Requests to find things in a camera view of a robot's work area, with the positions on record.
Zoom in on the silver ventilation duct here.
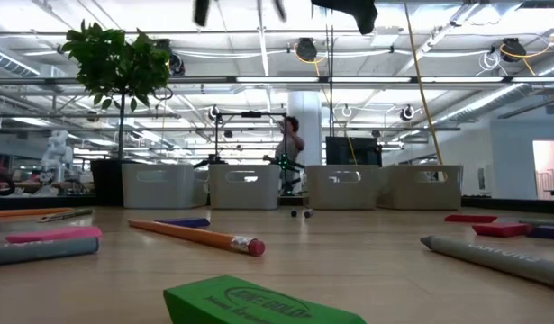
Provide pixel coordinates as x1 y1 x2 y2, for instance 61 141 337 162
431 83 537 130
0 44 42 78

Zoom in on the grey screw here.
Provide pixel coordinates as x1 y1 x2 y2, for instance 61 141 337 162
517 217 554 228

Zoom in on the black cable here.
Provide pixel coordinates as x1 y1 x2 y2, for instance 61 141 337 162
323 0 336 139

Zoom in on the potted green tree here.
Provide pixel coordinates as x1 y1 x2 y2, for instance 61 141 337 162
59 18 174 207

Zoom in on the green eraser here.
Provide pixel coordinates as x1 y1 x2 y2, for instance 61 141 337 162
162 274 368 324

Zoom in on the white pillar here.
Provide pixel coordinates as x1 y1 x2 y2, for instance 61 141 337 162
286 91 323 177

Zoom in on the blue eraser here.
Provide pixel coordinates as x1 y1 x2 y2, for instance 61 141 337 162
526 224 554 241

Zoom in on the black camera rig frame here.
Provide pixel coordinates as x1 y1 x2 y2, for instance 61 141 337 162
214 111 288 199

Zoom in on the ceiling light strip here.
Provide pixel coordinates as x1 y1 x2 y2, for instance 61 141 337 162
329 76 413 84
420 76 505 84
234 76 321 84

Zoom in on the person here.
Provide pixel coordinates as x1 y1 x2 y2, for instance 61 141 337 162
275 115 306 195

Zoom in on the white robot figure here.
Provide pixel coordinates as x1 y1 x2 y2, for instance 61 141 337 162
41 130 75 184

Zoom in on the yellow cable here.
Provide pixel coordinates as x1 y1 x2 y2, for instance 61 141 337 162
403 0 444 167

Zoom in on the pink eraser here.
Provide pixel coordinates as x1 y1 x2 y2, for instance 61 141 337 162
5 226 103 245

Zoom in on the orange pencil with pink eraser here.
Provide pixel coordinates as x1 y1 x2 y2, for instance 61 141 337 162
127 218 267 258

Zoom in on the dark pencil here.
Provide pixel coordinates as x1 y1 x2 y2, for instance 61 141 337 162
37 208 95 224

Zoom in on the white plastic bin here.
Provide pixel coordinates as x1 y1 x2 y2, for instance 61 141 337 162
207 164 281 211
304 165 380 211
377 165 464 212
122 163 209 210

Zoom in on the black monitor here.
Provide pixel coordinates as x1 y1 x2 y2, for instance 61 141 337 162
325 136 383 167

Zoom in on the red eraser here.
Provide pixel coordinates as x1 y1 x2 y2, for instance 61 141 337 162
443 213 499 224
472 222 532 239

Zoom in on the purple eraser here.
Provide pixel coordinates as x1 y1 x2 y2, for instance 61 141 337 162
154 217 212 229

